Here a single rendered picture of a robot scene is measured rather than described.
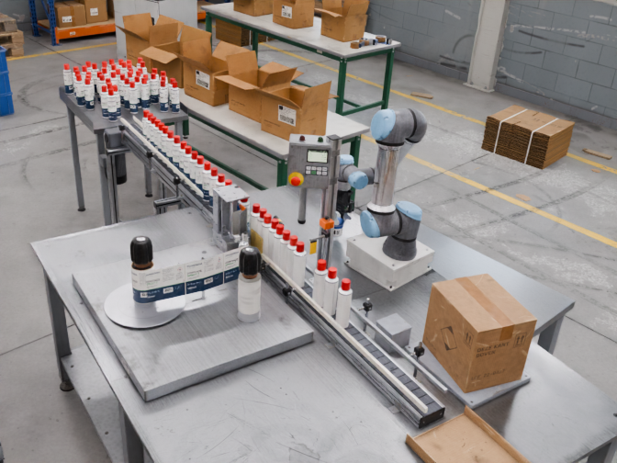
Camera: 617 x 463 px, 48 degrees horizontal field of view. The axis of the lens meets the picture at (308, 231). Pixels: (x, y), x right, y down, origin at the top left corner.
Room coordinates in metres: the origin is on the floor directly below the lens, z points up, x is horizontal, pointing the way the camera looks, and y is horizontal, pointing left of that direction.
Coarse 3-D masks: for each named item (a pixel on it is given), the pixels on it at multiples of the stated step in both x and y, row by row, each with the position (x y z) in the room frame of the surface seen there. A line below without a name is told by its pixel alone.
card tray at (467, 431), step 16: (464, 416) 1.76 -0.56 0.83; (432, 432) 1.68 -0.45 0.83; (448, 432) 1.68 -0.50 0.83; (464, 432) 1.69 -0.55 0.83; (480, 432) 1.69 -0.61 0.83; (496, 432) 1.66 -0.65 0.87; (416, 448) 1.59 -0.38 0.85; (432, 448) 1.61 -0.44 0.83; (448, 448) 1.61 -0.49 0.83; (464, 448) 1.62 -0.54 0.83; (480, 448) 1.62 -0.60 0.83; (496, 448) 1.62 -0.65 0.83; (512, 448) 1.60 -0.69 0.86
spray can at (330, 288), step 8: (328, 272) 2.23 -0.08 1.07; (336, 272) 2.22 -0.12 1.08; (328, 280) 2.21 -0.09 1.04; (336, 280) 2.22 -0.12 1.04; (328, 288) 2.21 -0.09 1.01; (336, 288) 2.21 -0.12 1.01; (328, 296) 2.21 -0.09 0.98; (336, 296) 2.22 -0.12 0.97; (328, 304) 2.21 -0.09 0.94; (328, 312) 2.20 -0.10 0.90
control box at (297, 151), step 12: (300, 144) 2.49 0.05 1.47; (312, 144) 2.49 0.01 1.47; (324, 144) 2.50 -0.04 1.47; (288, 156) 2.49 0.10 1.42; (300, 156) 2.49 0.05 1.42; (288, 168) 2.49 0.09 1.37; (300, 168) 2.49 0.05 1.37; (288, 180) 2.49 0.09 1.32; (300, 180) 2.49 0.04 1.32; (312, 180) 2.49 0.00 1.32; (324, 180) 2.49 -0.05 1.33
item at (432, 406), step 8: (208, 208) 3.03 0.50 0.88; (304, 288) 2.38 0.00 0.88; (312, 288) 2.39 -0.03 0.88; (352, 328) 2.14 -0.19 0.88; (360, 336) 2.09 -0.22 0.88; (352, 344) 2.04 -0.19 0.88; (368, 344) 2.05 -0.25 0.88; (360, 352) 2.00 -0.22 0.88; (376, 352) 2.01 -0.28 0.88; (368, 360) 1.96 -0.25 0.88; (384, 360) 1.97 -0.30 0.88; (376, 368) 1.92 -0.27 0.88; (392, 368) 1.92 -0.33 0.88; (384, 376) 1.88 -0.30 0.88; (400, 376) 1.89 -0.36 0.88; (408, 376) 1.89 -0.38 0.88; (392, 384) 1.84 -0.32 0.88; (408, 384) 1.85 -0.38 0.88; (416, 384) 1.85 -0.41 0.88; (400, 392) 1.80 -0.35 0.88; (416, 392) 1.81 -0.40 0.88; (424, 392) 1.81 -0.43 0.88; (408, 400) 1.77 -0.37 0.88; (424, 400) 1.78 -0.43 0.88; (432, 400) 1.78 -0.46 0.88; (416, 408) 1.73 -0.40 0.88; (432, 408) 1.74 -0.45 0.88; (440, 408) 1.74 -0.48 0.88; (424, 416) 1.70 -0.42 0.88
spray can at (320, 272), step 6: (318, 264) 2.27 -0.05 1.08; (324, 264) 2.27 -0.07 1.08; (318, 270) 2.27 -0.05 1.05; (324, 270) 2.27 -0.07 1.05; (318, 276) 2.26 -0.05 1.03; (324, 276) 2.26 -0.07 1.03; (318, 282) 2.26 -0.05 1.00; (324, 282) 2.26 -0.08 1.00; (318, 288) 2.25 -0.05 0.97; (318, 294) 2.25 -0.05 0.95; (318, 300) 2.25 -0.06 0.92
